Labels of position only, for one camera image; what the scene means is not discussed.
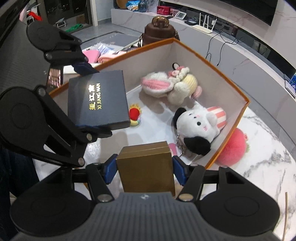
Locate orange cardboard box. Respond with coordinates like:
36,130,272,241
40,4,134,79
48,37,251,169

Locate crochet bunny with flowers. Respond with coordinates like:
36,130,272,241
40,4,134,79
141,62,201,107

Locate white router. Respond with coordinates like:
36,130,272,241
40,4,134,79
192,13,218,35

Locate crochet orange with flower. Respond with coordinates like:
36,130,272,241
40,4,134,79
128,103,142,127

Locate pink folded cloth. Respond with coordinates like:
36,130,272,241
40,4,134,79
82,50,101,63

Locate marble desktop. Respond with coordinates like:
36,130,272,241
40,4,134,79
35,105,296,241

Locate red box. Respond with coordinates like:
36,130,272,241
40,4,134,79
157,6,173,15

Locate green rope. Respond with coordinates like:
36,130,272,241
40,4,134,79
65,23,84,33

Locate large pink fluffy pompom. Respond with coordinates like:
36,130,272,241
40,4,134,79
216,127,251,167

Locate grey laptop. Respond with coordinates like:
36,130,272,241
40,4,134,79
284,79,296,100

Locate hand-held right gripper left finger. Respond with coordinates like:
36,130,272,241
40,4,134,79
58,153,119,203

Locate wooden stick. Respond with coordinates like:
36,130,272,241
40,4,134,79
282,192,289,240

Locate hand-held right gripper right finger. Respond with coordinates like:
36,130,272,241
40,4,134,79
172,155,245,202

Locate gold gift box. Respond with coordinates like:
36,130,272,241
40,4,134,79
116,141,176,197

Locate black gift box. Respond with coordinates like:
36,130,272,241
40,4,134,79
68,70,131,130

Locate brown bag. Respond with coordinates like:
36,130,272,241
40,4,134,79
139,16,180,48

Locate marble television console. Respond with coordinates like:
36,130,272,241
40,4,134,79
110,7,296,112

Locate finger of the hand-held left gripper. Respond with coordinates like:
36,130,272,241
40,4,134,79
35,86,113,168
44,30,100,76

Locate black television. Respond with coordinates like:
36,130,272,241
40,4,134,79
159,0,279,26

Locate white and black cow plush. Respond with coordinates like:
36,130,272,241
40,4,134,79
172,104,227,159

